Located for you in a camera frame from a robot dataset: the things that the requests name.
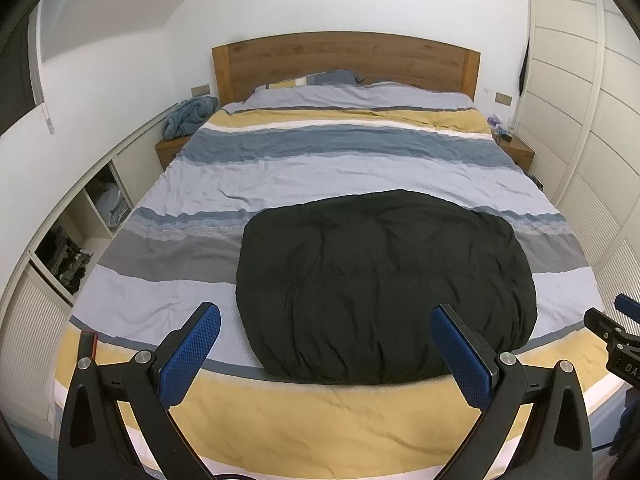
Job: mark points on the wooden headboard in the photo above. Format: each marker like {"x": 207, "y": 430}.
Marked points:
{"x": 350, "y": 57}

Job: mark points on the wooden nightstand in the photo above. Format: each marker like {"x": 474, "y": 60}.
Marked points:
{"x": 520, "y": 152}
{"x": 167, "y": 152}

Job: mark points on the white sliding wardrobe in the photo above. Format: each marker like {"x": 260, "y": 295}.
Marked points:
{"x": 565, "y": 90}

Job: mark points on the striped pillow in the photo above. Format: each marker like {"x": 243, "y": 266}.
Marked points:
{"x": 325, "y": 78}

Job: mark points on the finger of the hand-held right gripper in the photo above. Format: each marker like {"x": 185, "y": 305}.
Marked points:
{"x": 627, "y": 305}
{"x": 602, "y": 322}

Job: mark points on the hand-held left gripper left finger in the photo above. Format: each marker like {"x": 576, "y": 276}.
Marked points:
{"x": 192, "y": 355}

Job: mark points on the white open shelf unit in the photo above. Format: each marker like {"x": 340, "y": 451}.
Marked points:
{"x": 30, "y": 320}

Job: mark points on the brass wall switch plate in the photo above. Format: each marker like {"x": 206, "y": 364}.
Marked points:
{"x": 200, "y": 90}
{"x": 503, "y": 98}

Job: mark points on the blue crumpled blanket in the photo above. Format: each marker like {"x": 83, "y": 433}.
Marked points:
{"x": 187, "y": 115}

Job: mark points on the dark bundled clothes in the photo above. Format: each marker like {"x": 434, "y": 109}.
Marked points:
{"x": 65, "y": 260}

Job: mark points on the black puffer jacket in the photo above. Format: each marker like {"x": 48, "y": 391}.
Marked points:
{"x": 380, "y": 280}

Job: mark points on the small purple object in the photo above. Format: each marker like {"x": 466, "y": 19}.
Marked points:
{"x": 495, "y": 122}

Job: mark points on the folded blue clothes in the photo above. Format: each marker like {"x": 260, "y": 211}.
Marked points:
{"x": 112, "y": 205}

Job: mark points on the bed with striped duvet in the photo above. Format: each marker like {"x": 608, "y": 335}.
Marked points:
{"x": 350, "y": 160}

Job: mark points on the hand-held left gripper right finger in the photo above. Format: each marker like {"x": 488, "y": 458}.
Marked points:
{"x": 457, "y": 352}

